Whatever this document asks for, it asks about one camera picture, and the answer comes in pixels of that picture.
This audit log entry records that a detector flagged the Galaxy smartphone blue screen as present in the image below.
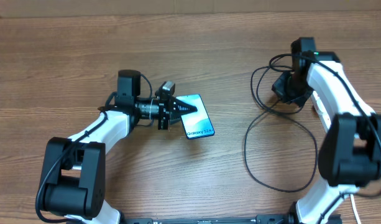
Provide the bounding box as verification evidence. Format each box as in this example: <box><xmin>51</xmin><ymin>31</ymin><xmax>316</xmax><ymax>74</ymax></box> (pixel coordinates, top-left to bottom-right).
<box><xmin>177</xmin><ymin>95</ymin><xmax>215</xmax><ymax>139</ymax></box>

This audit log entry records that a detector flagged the black USB charging cable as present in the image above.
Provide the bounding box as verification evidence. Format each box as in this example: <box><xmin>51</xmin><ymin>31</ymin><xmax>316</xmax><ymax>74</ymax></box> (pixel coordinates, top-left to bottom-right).
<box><xmin>243</xmin><ymin>53</ymin><xmax>318</xmax><ymax>193</ymax></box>

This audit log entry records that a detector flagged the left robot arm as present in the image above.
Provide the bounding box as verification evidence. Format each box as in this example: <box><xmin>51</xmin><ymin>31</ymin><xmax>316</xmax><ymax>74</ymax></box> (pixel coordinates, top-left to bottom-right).
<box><xmin>35</xmin><ymin>70</ymin><xmax>198</xmax><ymax>223</ymax></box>

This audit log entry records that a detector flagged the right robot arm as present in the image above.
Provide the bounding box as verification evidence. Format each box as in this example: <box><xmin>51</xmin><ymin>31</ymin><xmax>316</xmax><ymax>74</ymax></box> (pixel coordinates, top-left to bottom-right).
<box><xmin>267</xmin><ymin>37</ymin><xmax>381</xmax><ymax>223</ymax></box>

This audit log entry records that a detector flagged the white power strip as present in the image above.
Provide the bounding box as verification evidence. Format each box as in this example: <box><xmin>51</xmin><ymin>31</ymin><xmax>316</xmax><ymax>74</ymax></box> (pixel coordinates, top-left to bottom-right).
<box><xmin>311</xmin><ymin>91</ymin><xmax>331</xmax><ymax>132</ymax></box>

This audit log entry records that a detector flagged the white power strip cord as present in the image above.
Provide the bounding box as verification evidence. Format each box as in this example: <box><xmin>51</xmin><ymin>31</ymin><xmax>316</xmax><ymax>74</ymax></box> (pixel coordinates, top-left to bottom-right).
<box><xmin>349</xmin><ymin>193</ymin><xmax>362</xmax><ymax>224</ymax></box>

